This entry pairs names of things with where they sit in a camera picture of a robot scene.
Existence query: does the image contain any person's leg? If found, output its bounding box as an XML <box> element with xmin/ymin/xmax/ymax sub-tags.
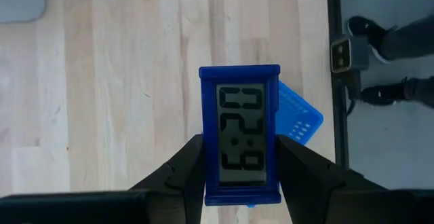
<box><xmin>378</xmin><ymin>13</ymin><xmax>434</xmax><ymax>61</ymax></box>

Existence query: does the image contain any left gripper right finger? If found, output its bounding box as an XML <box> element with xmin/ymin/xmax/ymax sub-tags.
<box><xmin>275</xmin><ymin>134</ymin><xmax>394</xmax><ymax>224</ymax></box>

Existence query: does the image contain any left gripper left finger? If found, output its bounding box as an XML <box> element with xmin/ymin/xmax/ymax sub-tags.
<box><xmin>128</xmin><ymin>134</ymin><xmax>206</xmax><ymax>224</ymax></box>

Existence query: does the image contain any person's shoe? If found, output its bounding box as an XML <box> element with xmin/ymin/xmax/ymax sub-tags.
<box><xmin>346</xmin><ymin>15</ymin><xmax>398</xmax><ymax>64</ymax></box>
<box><xmin>359</xmin><ymin>77</ymin><xmax>408</xmax><ymax>106</ymax></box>

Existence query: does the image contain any black camera cable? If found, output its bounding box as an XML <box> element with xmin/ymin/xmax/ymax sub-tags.
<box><xmin>344</xmin><ymin>71</ymin><xmax>362</xmax><ymax>116</ymax></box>

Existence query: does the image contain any grey plastic bin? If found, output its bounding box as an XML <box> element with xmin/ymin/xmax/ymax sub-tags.
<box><xmin>0</xmin><ymin>0</ymin><xmax>47</xmax><ymax>24</ymax></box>

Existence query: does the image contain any blue slotted plastic basket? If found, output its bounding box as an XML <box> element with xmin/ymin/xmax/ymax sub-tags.
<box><xmin>276</xmin><ymin>80</ymin><xmax>324</xmax><ymax>147</ymax></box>

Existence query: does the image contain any dark blue digital clock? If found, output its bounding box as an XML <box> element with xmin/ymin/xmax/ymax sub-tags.
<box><xmin>198</xmin><ymin>64</ymin><xmax>282</xmax><ymax>207</ymax></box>

